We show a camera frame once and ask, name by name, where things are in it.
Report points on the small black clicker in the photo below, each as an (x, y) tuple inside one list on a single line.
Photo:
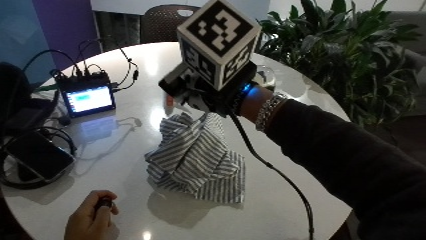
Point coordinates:
[(104, 202)]

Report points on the green leafy plant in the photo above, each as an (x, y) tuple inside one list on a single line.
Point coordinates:
[(350, 56)]

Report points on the striped grey white cloth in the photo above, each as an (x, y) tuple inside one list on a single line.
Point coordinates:
[(194, 160)]

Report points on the black bag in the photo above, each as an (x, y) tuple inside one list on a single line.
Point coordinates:
[(20, 100)]

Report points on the clear glass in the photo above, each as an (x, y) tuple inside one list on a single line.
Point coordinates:
[(265, 77)]

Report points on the brown perforated chair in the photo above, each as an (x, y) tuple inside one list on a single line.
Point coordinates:
[(166, 25)]

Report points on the black smartphone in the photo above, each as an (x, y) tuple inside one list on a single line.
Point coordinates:
[(37, 156)]

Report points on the small screen device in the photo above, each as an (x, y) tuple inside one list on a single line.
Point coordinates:
[(88, 98)]

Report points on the white marker cube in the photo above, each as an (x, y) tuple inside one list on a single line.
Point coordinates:
[(220, 40)]

